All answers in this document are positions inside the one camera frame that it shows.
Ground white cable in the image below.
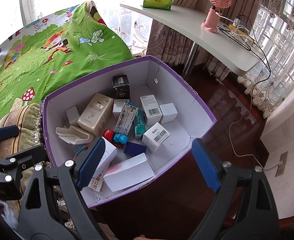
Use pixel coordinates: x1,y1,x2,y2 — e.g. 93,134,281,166
228,100,284,172

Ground white curved desk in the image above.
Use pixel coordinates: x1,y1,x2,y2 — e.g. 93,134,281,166
120,3,260,78

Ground green cartoon print blanket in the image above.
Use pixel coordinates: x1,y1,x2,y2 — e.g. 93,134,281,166
0,1,133,120

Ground white box pink smudge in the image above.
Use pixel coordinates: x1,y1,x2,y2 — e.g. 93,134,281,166
103,153,155,192

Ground small white cube box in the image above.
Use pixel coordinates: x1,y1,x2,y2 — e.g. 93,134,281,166
160,103,178,124

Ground white box black print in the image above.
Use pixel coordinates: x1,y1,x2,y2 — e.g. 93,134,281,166
112,99,130,121

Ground teal medicine box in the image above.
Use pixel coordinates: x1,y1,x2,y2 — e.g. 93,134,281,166
134,109,146,140

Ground beige hand cream box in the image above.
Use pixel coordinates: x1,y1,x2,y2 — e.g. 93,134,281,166
77,93,113,137

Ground pink handheld fan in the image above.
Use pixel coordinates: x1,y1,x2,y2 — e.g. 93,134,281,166
201,0,233,33

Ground wall power socket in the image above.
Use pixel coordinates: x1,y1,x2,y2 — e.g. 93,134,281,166
275,151,288,177

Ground yellow item on desk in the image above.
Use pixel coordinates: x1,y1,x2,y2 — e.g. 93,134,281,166
228,24,254,44

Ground red blue toy car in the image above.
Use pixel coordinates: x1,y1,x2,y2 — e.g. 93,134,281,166
103,129,128,148

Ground white text medicine box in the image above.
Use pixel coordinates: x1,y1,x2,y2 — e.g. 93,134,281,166
114,102,138,135

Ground white barcode cube box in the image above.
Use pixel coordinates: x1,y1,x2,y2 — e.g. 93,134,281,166
142,122,170,153

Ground white dental brand box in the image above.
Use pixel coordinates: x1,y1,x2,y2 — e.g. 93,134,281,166
88,138,118,192

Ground black product box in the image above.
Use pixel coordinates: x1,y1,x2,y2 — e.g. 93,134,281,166
112,75,130,100

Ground purple cardboard storage box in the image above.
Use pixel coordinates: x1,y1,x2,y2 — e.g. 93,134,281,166
43,56,216,208

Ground black cable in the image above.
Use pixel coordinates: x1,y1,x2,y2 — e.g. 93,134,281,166
216,14,273,100

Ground dark blue small box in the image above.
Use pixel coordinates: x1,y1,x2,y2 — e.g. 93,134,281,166
123,141,147,156

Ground grey square box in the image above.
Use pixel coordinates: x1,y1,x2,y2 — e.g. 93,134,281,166
65,105,80,126

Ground green tissue pack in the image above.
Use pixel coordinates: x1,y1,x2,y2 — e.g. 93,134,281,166
142,0,174,10

